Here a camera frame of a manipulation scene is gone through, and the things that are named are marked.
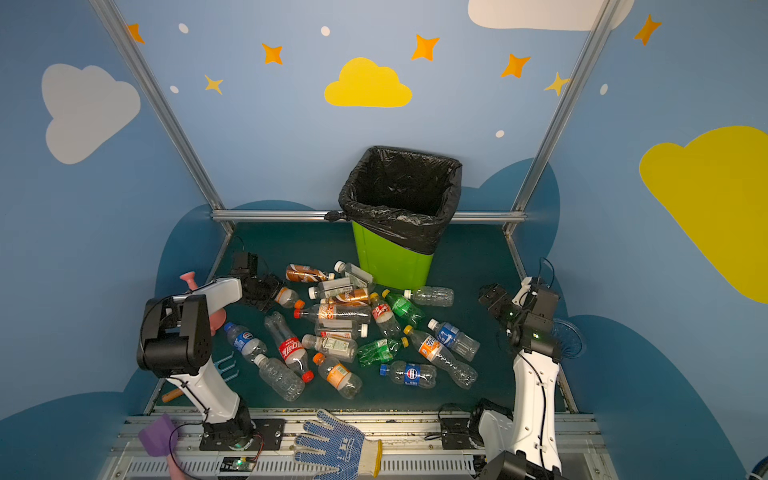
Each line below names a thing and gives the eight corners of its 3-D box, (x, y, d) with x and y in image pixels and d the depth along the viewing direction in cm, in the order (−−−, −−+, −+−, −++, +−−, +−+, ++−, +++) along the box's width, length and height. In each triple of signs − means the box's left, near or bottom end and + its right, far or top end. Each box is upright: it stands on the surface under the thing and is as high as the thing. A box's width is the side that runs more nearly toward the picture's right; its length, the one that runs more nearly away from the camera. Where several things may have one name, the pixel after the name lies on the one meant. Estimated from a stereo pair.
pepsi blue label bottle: (378, 383, 83) (378, 378, 80) (381, 363, 87) (381, 358, 84) (434, 389, 82) (436, 384, 79) (434, 369, 86) (436, 364, 83)
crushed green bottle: (359, 367, 86) (358, 365, 84) (356, 346, 90) (355, 343, 88) (403, 359, 87) (403, 356, 85) (398, 339, 91) (398, 336, 90)
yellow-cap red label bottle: (387, 344, 90) (387, 339, 87) (364, 301, 100) (363, 295, 97) (404, 336, 92) (404, 331, 89) (379, 294, 101) (379, 288, 99)
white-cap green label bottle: (301, 353, 87) (298, 348, 85) (306, 337, 90) (304, 332, 88) (355, 363, 85) (354, 358, 83) (359, 346, 89) (358, 342, 86)
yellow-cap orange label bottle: (400, 337, 91) (400, 332, 89) (413, 323, 94) (414, 319, 91) (464, 395, 80) (467, 392, 78) (477, 378, 83) (480, 374, 81)
